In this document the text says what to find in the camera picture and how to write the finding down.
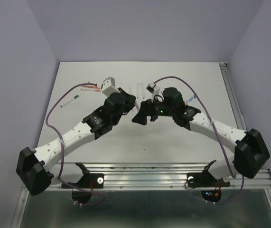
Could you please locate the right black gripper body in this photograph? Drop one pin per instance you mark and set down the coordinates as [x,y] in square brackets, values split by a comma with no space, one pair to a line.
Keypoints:
[158,109]

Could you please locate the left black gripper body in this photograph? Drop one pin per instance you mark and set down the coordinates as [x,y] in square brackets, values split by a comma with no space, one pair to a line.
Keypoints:
[127,106]

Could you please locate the yellow marker pen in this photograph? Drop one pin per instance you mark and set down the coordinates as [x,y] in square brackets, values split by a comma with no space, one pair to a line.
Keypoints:
[136,105]

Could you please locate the green marker pen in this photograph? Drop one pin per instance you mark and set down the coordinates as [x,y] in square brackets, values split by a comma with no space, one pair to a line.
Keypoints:
[143,91]

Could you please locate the blue marker pen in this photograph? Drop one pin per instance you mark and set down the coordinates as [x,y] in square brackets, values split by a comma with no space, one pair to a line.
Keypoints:
[138,90]

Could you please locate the long white green-tip pen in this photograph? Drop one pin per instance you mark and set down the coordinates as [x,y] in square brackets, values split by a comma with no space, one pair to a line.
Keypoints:
[69,101]

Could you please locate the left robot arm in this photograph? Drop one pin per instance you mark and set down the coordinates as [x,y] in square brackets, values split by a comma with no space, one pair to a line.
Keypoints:
[34,166]

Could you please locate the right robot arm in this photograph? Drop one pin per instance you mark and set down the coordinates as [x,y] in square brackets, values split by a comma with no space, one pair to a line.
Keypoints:
[249,149]

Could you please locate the tan orange highlighter pen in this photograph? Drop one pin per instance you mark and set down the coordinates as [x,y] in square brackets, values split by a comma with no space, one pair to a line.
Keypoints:
[90,86]

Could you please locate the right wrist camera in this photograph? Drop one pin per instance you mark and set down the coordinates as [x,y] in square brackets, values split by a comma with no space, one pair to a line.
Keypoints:
[153,89]

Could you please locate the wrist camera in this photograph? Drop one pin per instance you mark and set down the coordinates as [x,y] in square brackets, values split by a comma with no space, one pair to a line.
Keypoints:
[153,89]
[108,86]

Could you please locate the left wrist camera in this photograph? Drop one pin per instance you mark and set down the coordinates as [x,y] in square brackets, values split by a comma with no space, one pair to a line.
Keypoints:
[108,86]

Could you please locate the aluminium front rail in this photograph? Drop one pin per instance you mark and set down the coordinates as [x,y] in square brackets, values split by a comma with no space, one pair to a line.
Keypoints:
[149,176]

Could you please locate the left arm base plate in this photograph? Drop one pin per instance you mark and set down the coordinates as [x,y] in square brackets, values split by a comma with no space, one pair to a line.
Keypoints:
[84,181]

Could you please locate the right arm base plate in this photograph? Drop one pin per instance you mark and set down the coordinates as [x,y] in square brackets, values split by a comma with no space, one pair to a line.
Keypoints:
[200,180]

